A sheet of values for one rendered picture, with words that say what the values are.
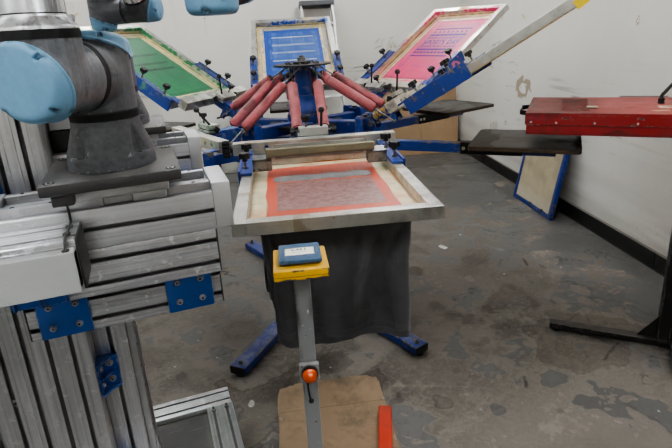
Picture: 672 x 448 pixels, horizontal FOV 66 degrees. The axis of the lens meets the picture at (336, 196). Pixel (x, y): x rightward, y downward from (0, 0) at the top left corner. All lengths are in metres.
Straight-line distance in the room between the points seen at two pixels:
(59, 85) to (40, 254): 0.27
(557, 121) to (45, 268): 1.89
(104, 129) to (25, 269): 0.26
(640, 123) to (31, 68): 2.01
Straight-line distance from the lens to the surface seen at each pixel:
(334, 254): 1.56
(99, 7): 1.78
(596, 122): 2.28
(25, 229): 1.02
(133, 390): 1.46
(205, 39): 6.10
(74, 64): 0.86
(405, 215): 1.45
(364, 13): 6.14
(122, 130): 0.98
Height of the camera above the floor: 1.47
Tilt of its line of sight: 18 degrees down
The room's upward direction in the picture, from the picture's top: 3 degrees counter-clockwise
